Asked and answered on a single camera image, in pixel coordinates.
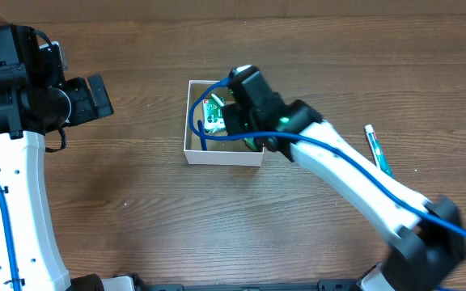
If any green Dettol soap bar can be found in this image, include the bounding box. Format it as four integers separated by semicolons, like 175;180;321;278
202;99;226;133

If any green white toothbrush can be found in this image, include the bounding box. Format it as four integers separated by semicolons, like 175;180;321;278
211;93;259;151

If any blue disposable razor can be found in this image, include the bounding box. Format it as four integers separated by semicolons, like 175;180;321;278
197;120;207;151

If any teal toothpaste tube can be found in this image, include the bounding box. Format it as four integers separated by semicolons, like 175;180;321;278
364;124;394;178

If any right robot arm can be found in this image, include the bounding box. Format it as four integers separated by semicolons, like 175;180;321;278
223;65;466;291

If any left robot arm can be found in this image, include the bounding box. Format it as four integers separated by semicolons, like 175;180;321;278
0;24;113;290

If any pink open cardboard box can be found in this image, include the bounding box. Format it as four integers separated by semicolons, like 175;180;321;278
184;80;264;167

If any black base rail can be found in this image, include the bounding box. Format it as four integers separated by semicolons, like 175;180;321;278
66;272;379;291

